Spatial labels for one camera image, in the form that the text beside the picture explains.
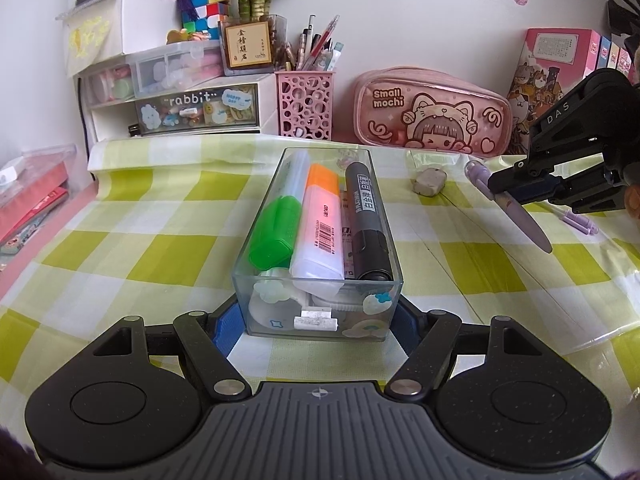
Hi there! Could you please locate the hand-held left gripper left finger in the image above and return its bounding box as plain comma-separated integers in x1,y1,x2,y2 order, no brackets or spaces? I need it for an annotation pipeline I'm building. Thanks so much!
92,296,253,399

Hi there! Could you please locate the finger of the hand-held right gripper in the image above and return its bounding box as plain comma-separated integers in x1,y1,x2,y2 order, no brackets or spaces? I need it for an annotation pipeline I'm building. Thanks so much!
487,151,607,196
509,166,627,214

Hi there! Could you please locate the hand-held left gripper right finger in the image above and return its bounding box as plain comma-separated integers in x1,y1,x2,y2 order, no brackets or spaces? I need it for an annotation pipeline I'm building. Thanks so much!
382,295,543,399

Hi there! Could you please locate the clear plastic organizer box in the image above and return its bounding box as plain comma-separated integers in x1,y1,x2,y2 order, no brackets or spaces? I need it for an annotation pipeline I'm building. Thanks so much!
231,146,404,342

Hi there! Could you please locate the purple pen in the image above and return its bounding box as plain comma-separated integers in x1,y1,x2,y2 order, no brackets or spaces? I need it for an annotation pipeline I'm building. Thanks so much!
464,160,554,255

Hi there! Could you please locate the green highlighter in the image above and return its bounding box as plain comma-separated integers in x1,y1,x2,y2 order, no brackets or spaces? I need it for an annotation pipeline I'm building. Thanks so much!
248,195,304,272

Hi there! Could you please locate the black marker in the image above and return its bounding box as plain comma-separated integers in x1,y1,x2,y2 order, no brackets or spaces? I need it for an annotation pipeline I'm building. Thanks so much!
344,161,393,282

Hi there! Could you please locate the pastel orange highlighter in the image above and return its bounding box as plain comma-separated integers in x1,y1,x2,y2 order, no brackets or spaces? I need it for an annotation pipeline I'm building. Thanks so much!
289,162,346,281

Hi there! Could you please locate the pale blue pen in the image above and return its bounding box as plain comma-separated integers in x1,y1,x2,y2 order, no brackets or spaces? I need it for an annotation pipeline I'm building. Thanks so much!
282,151,312,202

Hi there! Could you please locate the person's left forearm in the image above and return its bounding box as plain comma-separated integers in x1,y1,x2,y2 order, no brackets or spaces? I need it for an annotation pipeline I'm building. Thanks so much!
0,429,38,480

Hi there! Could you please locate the white green glue stick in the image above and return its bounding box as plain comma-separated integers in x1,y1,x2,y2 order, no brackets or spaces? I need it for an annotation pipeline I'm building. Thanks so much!
250,267,306,335

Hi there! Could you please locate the purple pen cap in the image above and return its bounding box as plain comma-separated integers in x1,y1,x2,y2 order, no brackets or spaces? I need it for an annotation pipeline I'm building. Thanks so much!
552,207,600,235

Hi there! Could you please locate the grey eraser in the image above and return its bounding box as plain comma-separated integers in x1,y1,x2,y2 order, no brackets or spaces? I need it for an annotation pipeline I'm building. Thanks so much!
412,167,448,197

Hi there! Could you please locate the pink illustrated book box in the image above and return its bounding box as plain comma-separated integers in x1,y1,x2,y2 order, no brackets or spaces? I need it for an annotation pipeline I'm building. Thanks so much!
506,27,603,157

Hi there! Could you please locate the pink cartoon pencil case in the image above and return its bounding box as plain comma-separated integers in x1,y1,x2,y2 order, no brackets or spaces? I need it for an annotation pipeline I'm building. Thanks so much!
352,66,513,157

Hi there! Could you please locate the green white checked tablecloth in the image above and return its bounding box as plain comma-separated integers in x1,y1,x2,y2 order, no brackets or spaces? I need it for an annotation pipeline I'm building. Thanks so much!
0,132,640,480

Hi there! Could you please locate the pink perforated pen holder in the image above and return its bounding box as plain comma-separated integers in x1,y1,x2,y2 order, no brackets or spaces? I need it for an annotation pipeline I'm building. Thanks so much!
275,70,335,142

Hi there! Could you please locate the white desk drawer organizer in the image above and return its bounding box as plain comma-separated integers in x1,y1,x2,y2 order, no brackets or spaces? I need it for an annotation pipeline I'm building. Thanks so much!
82,72,281,141

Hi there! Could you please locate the bunch of pens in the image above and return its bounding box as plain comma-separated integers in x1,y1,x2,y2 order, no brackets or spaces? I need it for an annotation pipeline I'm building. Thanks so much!
272,14,346,73

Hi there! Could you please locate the stack of red books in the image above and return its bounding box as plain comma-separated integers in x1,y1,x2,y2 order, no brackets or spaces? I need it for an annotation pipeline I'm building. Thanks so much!
0,145,78,261

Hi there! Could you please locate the clear mini drawer unit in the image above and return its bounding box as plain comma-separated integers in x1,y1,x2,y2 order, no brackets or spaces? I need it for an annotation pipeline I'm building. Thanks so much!
75,40,224,106

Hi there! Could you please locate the small white plug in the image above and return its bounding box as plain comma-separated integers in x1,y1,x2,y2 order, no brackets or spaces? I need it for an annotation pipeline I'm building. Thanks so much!
0,156,26,186

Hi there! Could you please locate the lucky bamboo in glass vase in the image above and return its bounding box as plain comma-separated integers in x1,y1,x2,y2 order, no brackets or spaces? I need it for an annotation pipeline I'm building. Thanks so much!
216,0,311,77

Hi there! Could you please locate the small toy figure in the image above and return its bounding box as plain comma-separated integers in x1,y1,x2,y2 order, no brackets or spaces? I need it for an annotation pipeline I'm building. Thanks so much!
166,29,211,44

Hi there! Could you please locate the white storage box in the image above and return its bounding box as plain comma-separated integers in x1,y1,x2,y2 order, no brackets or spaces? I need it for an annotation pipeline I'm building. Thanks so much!
56,0,183,79

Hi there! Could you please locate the black cable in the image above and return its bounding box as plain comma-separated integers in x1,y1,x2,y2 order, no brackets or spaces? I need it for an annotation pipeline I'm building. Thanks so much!
75,77,97,161

